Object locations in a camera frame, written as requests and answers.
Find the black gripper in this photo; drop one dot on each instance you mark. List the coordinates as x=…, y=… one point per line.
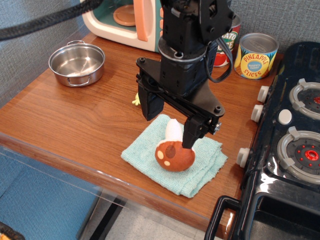
x=181, y=80

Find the black toy stove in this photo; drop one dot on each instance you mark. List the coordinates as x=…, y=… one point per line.
x=280, y=190

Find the pineapple slices can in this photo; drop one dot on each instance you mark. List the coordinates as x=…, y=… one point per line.
x=255, y=55

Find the plush brown mushroom toy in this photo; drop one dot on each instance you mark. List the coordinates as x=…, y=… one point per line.
x=170, y=154

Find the light blue towel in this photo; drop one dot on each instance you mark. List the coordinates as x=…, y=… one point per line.
x=208, y=160

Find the toy microwave oven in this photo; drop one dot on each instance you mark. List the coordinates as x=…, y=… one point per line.
x=136, y=23

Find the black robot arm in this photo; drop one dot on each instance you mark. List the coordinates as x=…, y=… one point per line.
x=192, y=33

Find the small steel pot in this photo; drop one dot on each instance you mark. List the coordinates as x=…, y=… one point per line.
x=77, y=64

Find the tomato sauce can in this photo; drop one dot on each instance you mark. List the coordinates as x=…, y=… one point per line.
x=229, y=39

